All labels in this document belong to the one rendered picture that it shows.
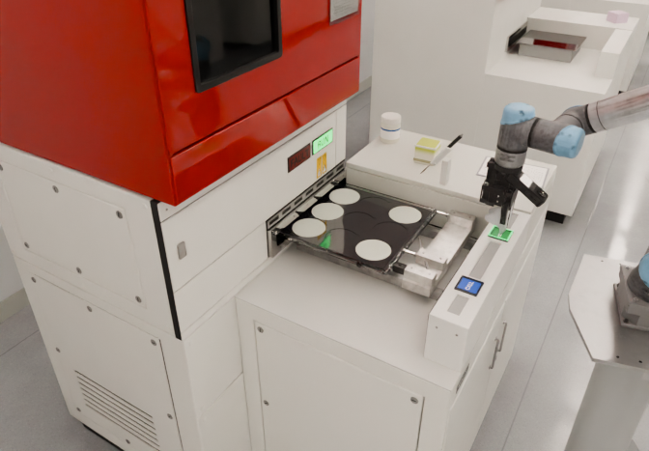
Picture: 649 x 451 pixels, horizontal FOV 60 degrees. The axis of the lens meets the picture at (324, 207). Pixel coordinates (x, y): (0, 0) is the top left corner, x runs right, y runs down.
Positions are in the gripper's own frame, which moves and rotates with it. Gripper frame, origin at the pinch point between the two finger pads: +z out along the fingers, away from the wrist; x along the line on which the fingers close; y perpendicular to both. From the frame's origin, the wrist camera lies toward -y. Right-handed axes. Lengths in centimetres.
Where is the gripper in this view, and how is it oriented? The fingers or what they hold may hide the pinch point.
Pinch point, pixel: (504, 230)
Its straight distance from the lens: 162.0
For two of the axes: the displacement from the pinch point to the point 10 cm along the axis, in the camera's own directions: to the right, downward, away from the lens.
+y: -8.6, -2.7, 4.4
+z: 0.0, 8.5, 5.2
